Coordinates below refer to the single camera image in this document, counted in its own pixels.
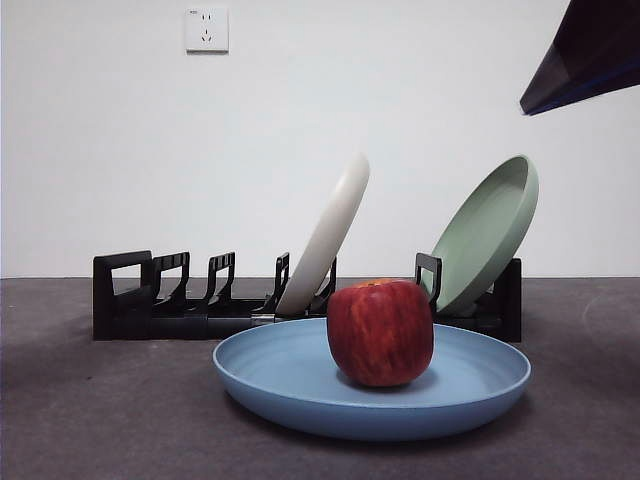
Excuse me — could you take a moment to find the light blue plate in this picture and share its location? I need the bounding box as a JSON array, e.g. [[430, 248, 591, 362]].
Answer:
[[212, 317, 532, 442]]

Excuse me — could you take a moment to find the pale green plate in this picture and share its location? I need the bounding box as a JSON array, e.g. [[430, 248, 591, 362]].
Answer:
[[428, 154, 540, 314]]

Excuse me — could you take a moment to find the red apple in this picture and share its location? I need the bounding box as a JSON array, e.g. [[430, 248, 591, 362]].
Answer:
[[326, 278, 435, 389]]

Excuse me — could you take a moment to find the cream white plate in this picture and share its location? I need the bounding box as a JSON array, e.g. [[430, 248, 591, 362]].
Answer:
[[275, 151, 370, 317]]

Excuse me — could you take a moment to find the white wall socket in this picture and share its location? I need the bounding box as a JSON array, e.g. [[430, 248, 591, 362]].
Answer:
[[185, 6, 230, 54]]

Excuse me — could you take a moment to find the black plate rack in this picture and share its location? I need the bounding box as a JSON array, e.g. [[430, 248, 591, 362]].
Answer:
[[92, 249, 523, 344]]

